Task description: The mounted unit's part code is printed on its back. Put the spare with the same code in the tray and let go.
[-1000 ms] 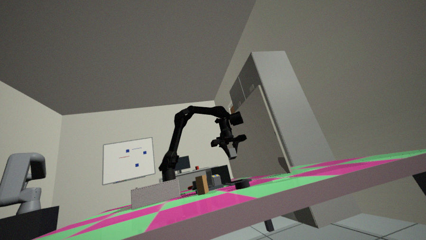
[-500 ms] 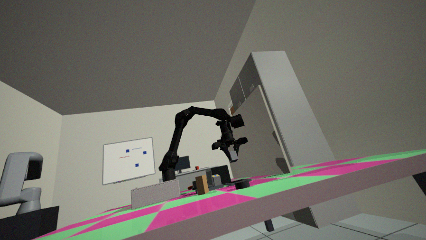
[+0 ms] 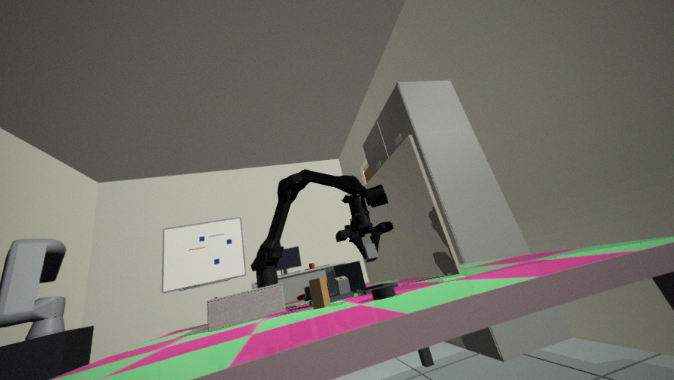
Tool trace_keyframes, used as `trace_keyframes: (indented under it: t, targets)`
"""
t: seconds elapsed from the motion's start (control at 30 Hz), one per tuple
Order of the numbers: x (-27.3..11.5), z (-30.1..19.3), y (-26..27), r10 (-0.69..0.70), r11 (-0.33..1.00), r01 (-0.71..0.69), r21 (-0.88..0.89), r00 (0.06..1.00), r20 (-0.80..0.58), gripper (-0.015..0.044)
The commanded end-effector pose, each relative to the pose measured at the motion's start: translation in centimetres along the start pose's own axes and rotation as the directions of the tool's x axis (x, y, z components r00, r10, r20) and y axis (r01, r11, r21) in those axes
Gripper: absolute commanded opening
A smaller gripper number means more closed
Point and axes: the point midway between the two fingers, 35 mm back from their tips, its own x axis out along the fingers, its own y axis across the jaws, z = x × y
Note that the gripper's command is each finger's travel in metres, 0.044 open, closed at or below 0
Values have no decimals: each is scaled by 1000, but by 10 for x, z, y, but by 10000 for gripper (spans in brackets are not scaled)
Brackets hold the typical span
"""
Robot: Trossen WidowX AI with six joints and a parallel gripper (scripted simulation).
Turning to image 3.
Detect brown rectangular block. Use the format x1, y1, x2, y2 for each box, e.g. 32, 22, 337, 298
309, 277, 331, 309

